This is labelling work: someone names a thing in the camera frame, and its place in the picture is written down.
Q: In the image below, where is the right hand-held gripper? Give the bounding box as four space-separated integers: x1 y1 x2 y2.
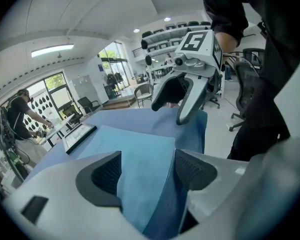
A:
150 29 224 126

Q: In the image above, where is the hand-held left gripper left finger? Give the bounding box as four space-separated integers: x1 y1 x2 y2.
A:
3 150 148 240

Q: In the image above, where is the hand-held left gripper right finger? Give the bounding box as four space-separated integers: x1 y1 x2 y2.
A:
174 131 300 240

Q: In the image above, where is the person's right forearm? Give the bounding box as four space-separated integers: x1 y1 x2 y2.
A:
214 30 241 58

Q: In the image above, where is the round wicker chair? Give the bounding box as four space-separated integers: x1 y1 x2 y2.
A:
133 83 155 109

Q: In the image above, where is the blue tablecloth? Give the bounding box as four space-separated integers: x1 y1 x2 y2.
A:
22 107 208 240

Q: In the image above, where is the white shelf of chairs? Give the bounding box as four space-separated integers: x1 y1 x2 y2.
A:
140 20 213 58

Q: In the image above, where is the black office chair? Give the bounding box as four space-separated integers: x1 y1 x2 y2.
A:
228 47 266 133

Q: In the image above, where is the black framed deer picture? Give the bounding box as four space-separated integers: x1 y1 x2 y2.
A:
62 122 98 156

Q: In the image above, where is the white work table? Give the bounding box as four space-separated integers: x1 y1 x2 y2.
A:
39 113 76 145

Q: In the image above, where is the person's black buttoned clothing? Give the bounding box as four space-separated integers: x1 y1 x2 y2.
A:
191 0 300 163

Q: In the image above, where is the black visitor chair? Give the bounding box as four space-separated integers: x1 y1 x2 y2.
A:
76 96 103 116

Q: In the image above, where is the long ceiling light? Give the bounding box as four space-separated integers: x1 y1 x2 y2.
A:
30 43 75 59

